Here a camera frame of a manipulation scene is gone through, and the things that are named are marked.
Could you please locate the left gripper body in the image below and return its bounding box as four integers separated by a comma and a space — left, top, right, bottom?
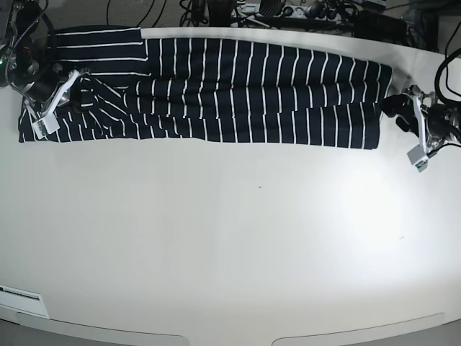
403, 85, 442, 155

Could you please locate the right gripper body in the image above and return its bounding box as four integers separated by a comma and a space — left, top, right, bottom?
23, 68, 90, 120

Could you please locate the navy white striped T-shirt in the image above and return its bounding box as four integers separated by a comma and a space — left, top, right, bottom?
17, 24, 394, 151

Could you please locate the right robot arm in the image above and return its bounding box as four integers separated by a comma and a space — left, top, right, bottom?
1, 1, 94, 120

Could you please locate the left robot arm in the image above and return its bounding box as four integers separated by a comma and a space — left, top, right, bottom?
381, 49, 460, 163

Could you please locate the black box on floor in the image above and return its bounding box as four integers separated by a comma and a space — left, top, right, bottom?
353, 11, 408, 45

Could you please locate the grey power strip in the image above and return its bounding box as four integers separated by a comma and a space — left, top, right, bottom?
231, 3, 341, 25

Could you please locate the white label plate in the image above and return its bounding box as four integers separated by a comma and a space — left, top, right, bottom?
0, 285, 49, 319

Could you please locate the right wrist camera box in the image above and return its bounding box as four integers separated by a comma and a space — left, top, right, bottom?
32, 113, 60, 140

